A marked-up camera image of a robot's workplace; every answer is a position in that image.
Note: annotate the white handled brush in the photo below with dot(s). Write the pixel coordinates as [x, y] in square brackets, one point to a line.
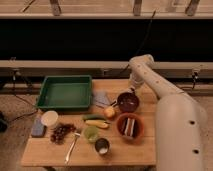
[129, 90]

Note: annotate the blue sponge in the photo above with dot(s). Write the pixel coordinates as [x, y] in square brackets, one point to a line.
[38, 129]

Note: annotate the small green cup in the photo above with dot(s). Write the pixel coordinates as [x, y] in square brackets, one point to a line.
[91, 133]

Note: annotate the green plastic tray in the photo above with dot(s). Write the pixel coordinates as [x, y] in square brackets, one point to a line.
[69, 93]

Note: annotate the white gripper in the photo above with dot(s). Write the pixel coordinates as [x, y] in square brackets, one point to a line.
[135, 81]

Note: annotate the white paper cup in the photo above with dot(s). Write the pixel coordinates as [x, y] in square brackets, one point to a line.
[50, 118]

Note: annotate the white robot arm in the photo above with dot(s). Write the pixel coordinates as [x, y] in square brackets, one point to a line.
[178, 120]

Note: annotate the yellow banana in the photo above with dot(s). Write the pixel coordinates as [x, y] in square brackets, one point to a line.
[98, 123]

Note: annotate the bunch of dark grapes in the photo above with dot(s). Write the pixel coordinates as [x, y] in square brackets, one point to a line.
[59, 133]

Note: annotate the dark brown bowl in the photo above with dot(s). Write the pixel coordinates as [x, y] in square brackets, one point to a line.
[127, 102]

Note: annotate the yellow apple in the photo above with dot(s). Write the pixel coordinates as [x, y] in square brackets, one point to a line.
[109, 112]

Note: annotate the green cucumber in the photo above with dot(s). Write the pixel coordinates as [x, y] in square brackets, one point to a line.
[93, 117]

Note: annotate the metal cup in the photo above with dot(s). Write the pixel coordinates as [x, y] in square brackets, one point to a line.
[102, 146]

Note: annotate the orange bowl with contents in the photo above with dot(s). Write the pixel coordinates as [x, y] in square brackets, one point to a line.
[130, 127]

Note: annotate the grey folded cloth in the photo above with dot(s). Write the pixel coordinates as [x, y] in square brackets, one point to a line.
[100, 99]

